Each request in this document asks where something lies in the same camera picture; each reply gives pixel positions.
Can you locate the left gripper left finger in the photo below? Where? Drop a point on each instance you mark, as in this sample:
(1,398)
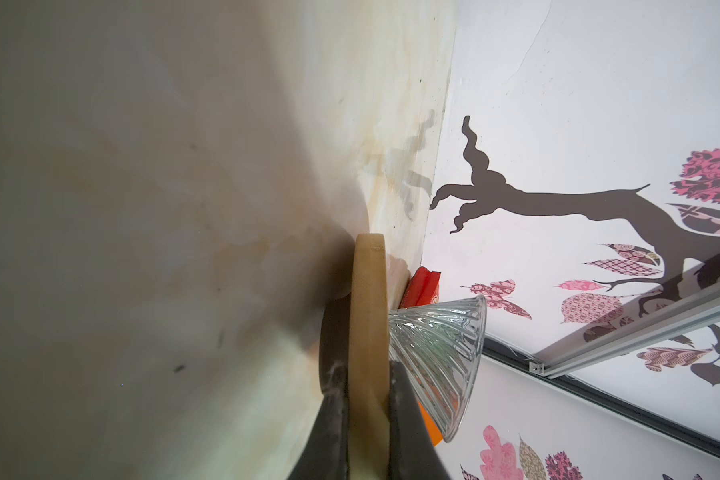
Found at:
(325,455)

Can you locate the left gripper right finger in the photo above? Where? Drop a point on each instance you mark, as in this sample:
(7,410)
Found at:
(411,453)

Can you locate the clear ribbed glass dripper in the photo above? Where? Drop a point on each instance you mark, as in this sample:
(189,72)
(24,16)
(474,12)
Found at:
(440,346)

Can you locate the orange coffee filter pack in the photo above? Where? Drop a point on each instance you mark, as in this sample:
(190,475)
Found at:
(433,431)

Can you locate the red snack bag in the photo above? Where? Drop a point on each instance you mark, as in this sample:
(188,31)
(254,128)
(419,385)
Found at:
(422,289)

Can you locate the back aluminium rail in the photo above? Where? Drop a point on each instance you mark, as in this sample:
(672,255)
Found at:
(696,311)

